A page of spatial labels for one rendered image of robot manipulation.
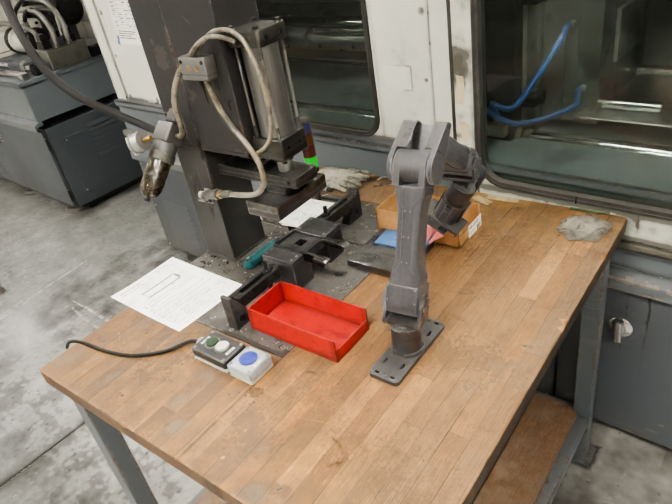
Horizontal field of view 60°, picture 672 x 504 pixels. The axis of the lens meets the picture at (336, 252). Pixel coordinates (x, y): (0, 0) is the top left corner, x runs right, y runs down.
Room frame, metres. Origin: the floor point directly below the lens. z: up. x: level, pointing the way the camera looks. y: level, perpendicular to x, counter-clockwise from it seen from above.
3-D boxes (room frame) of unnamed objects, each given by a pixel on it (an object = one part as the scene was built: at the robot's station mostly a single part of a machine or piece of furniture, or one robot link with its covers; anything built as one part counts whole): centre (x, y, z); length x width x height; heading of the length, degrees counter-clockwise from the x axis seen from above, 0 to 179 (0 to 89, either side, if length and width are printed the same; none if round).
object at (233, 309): (1.12, 0.25, 0.95); 0.06 x 0.03 x 0.09; 138
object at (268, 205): (1.33, 0.14, 1.22); 0.26 x 0.18 x 0.30; 48
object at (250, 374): (0.94, 0.22, 0.90); 0.07 x 0.07 x 0.06; 48
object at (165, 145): (1.39, 0.37, 1.25); 0.19 x 0.07 x 0.19; 138
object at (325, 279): (1.37, 0.12, 0.88); 0.65 x 0.50 x 0.03; 138
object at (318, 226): (1.30, 0.08, 0.98); 0.20 x 0.10 x 0.01; 138
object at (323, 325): (1.04, 0.09, 0.93); 0.25 x 0.12 x 0.06; 48
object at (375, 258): (1.27, -0.14, 0.91); 0.17 x 0.16 x 0.02; 138
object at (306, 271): (1.30, 0.08, 0.94); 0.20 x 0.10 x 0.07; 138
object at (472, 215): (1.38, -0.26, 0.93); 0.25 x 0.13 x 0.08; 48
